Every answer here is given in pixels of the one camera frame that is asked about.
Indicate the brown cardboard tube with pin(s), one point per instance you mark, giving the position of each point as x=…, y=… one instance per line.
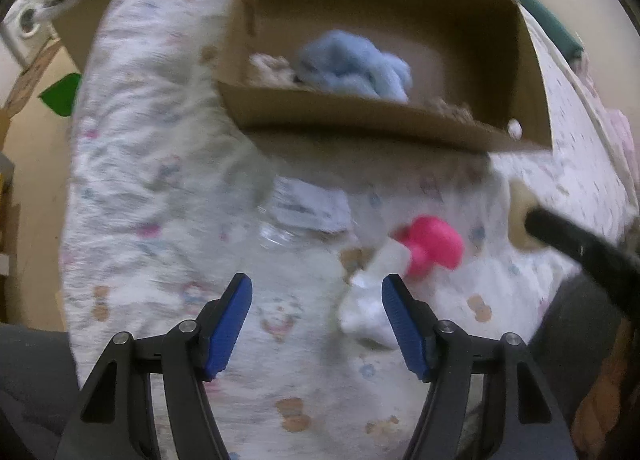
x=522, y=201

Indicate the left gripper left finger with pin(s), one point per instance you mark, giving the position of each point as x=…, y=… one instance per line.
x=114, y=416

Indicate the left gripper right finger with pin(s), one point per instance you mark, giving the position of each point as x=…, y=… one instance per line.
x=520, y=417

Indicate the teal bed bumper cushion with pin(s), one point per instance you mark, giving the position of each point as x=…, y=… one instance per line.
x=565, y=42

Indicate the white patterned bed quilt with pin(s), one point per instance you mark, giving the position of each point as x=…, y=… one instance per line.
x=162, y=211

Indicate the white washing machine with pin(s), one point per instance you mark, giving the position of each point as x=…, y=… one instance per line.
x=22, y=34

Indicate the green paper sheet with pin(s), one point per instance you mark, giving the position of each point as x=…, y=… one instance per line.
x=60, y=96

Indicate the clear plastic label bag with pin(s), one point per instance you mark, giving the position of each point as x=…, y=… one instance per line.
x=295, y=211

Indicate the brown cardboard box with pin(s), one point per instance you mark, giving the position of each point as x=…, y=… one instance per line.
x=476, y=78

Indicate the light blue plush toy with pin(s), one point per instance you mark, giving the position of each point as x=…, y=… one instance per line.
x=340, y=62

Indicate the pink rubber duck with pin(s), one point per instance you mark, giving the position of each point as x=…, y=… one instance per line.
x=427, y=243

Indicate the beige lace scrunchie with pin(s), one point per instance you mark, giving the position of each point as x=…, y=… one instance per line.
x=267, y=71

